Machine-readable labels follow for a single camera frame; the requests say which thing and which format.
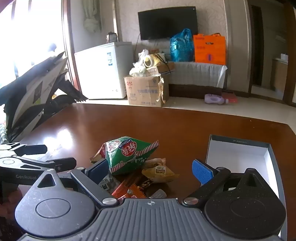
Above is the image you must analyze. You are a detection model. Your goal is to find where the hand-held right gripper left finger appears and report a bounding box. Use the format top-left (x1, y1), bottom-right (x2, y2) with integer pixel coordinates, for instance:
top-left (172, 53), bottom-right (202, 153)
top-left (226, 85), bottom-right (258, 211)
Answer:
top-left (30, 159), bottom-right (119, 207)

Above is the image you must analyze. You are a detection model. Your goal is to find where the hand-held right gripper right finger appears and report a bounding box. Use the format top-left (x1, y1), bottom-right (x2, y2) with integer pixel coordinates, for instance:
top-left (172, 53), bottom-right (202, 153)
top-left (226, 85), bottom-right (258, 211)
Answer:
top-left (181, 159), bottom-right (270, 208)

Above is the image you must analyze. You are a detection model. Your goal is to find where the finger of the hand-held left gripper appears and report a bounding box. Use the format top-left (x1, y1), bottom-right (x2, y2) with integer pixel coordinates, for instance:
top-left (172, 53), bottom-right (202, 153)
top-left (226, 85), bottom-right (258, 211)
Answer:
top-left (0, 142), bottom-right (48, 158)
top-left (0, 156), bottom-right (77, 173)

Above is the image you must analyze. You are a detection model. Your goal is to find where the clear plastic snack packet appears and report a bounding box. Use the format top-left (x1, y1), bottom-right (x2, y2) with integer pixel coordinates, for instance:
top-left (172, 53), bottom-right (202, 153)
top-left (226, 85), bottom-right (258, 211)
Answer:
top-left (99, 176), bottom-right (112, 191)

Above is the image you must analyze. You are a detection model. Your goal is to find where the orange-red snack bar packet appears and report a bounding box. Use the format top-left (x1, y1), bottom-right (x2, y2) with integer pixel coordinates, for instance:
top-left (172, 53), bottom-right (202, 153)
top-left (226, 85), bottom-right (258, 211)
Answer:
top-left (112, 173), bottom-right (148, 200)

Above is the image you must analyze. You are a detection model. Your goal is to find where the green snack bag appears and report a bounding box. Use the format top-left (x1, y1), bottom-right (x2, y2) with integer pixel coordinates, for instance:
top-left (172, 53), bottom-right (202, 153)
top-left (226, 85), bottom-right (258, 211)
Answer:
top-left (105, 136), bottom-right (160, 175)

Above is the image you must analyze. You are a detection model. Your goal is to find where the grey and white cardboard box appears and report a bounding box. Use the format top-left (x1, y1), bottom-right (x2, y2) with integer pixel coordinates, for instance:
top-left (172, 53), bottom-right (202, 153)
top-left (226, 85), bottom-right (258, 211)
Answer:
top-left (205, 134), bottom-right (285, 202)

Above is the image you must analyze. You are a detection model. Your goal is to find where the white and black scooter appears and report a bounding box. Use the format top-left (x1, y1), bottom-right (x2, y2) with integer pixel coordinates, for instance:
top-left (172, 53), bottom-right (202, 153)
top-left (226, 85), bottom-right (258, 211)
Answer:
top-left (0, 51), bottom-right (88, 142)

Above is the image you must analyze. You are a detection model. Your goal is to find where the purple plastic bottle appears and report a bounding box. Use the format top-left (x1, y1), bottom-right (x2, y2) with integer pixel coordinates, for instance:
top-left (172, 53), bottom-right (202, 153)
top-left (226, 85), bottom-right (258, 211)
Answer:
top-left (204, 94), bottom-right (229, 105)

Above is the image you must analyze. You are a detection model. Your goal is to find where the red book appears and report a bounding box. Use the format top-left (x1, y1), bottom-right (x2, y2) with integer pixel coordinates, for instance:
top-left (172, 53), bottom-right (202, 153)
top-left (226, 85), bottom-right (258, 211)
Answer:
top-left (221, 91), bottom-right (238, 103)

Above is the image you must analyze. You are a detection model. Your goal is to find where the dark wooden cabinet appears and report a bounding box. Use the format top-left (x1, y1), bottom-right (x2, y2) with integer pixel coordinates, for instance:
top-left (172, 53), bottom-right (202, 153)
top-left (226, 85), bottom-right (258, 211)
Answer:
top-left (168, 82), bottom-right (228, 100)

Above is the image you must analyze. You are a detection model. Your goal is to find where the large brown cardboard box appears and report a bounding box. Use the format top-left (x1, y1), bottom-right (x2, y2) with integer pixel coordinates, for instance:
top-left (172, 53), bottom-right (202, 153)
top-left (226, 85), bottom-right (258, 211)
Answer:
top-left (124, 75), bottom-right (169, 107)

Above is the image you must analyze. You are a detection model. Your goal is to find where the white quilted cloth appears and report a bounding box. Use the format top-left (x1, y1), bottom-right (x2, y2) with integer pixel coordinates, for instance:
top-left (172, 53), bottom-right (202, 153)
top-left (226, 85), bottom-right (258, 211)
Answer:
top-left (170, 61), bottom-right (228, 88)

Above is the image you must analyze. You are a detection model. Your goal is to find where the white chest freezer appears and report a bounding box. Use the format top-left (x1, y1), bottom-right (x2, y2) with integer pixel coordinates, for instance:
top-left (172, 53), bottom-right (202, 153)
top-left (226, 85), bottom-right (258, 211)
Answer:
top-left (74, 42), bottom-right (133, 100)

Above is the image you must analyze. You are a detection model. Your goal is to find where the small flat cardboard box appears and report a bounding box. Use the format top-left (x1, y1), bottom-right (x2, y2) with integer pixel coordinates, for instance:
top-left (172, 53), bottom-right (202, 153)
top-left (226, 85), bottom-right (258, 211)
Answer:
top-left (147, 62), bottom-right (175, 76)

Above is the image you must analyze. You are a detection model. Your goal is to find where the white plastic bag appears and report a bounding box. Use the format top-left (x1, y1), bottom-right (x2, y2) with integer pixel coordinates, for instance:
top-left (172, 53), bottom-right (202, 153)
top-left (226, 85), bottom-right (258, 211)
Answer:
top-left (129, 49), bottom-right (151, 77)

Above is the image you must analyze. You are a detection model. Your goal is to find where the orange shopping bag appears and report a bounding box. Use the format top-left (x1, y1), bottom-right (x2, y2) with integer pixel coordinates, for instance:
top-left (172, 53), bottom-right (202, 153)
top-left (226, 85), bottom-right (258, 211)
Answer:
top-left (193, 33), bottom-right (226, 65)

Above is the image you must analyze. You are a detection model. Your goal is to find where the beige tape roll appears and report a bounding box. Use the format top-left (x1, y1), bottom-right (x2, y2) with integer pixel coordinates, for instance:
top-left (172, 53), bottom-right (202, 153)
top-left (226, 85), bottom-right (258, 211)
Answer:
top-left (143, 53), bottom-right (166, 69)

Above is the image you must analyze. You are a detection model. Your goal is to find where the wooden kitchen cabinet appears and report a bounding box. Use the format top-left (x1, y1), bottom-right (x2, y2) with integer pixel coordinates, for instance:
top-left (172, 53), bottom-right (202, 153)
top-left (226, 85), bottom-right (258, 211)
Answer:
top-left (272, 54), bottom-right (289, 93)

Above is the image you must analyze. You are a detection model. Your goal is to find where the blue plastic bag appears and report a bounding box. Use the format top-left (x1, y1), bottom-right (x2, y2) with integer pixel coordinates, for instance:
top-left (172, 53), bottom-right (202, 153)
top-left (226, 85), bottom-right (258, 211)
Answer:
top-left (170, 28), bottom-right (195, 62)

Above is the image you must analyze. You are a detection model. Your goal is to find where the black television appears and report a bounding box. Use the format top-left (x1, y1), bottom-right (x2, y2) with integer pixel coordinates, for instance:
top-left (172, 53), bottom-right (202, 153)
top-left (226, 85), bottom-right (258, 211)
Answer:
top-left (138, 6), bottom-right (199, 40)

